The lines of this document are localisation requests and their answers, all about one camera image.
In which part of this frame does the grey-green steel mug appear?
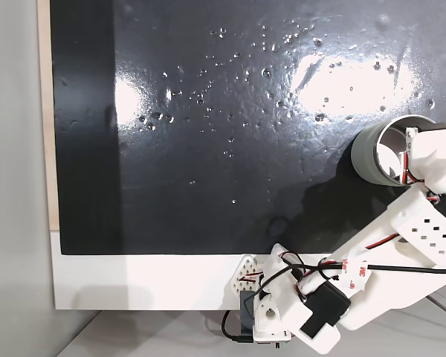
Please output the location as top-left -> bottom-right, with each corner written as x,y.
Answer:
349,115 -> 438,187

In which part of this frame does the black glossy mat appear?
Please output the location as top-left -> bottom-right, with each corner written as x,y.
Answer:
49,0 -> 446,257

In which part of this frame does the beige wooden board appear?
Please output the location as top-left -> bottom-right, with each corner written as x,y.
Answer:
36,0 -> 61,232

